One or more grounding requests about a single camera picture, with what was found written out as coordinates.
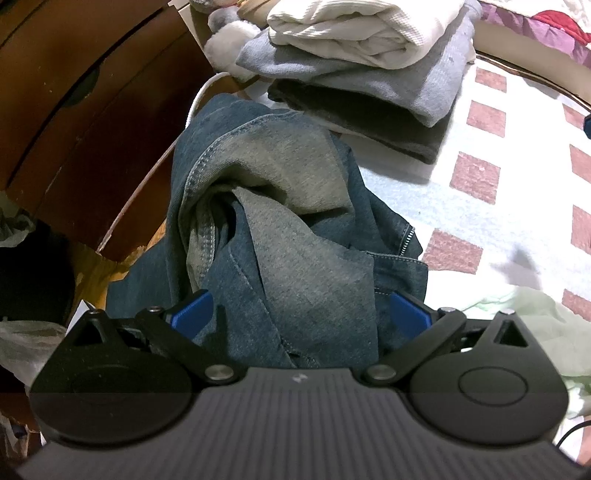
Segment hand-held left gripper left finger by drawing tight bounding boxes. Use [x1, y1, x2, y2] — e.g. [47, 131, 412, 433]
[60, 290, 242, 384]

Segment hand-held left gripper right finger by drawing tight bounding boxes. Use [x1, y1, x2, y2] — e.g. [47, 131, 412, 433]
[362, 292, 532, 386]

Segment blue denim jeans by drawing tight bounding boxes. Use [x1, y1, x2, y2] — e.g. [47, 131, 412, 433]
[107, 93, 429, 370]

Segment yellow plastic bag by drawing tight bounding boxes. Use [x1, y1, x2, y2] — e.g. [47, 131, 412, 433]
[69, 222, 167, 315]

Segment light green cloth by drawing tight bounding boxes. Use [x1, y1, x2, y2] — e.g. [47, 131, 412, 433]
[462, 286, 591, 416]

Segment black bag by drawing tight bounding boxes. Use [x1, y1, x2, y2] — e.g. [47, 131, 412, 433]
[0, 222, 77, 324]

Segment white checked blanket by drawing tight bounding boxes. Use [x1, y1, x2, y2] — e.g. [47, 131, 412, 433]
[342, 48, 591, 444]

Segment translucent plastic bag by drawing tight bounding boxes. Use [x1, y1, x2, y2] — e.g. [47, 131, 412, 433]
[0, 318, 70, 402]
[0, 203, 38, 250]

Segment dark grey folded garment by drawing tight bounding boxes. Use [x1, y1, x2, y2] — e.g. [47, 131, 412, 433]
[268, 78, 455, 163]

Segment brown wooden cabinet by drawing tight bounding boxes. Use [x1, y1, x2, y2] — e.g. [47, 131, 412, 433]
[0, 0, 222, 264]

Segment light grey folded garment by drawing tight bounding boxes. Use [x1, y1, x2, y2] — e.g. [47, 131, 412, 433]
[235, 9, 476, 127]

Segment white and grey plush toy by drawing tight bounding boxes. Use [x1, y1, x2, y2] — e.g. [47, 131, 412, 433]
[203, 7, 278, 81]

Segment cream waffle-knit folded garment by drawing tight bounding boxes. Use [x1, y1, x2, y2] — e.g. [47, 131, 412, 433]
[267, 0, 481, 70]

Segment bear print quilt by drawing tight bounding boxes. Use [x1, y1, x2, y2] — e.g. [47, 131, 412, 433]
[480, 0, 591, 61]

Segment black cable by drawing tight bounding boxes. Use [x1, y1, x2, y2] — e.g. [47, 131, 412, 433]
[554, 422, 587, 450]

